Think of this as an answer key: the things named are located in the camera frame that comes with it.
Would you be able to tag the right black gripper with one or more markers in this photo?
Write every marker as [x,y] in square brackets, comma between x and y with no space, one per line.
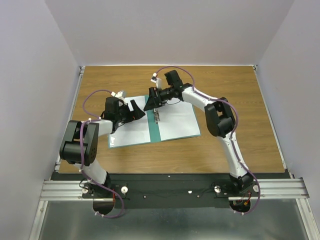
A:
[151,102]

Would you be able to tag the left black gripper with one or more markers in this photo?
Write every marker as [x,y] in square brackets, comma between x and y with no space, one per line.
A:
[135,114]

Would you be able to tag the metal folder clip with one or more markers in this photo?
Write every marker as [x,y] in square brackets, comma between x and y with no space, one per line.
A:
[156,116]

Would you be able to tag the white paper sheet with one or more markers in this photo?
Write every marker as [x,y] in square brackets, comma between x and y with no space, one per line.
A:
[177,120]
[132,133]

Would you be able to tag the teal paper folder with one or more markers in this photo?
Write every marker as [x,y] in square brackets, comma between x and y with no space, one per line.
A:
[153,128]

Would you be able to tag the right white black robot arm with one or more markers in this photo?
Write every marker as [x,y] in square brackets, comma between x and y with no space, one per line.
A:
[221,120]

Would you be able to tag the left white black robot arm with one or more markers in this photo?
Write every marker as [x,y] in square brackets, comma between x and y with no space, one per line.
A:
[80,141]

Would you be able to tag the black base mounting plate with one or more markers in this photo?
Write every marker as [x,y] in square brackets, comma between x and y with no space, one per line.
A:
[165,191]

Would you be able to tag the metal sheet front panel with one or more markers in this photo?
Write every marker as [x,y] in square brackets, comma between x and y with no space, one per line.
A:
[273,219]

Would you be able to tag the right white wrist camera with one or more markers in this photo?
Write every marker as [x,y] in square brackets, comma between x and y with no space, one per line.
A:
[156,80]

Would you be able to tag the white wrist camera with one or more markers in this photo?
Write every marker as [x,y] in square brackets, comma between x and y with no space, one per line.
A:
[120,95]
[156,80]

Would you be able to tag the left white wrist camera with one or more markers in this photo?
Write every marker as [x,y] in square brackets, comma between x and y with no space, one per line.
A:
[120,95]

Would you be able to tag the aluminium extrusion rail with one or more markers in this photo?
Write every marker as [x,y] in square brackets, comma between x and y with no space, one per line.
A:
[69,190]

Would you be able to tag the right table edge rail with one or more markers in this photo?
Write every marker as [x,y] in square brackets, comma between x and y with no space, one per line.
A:
[255,68]

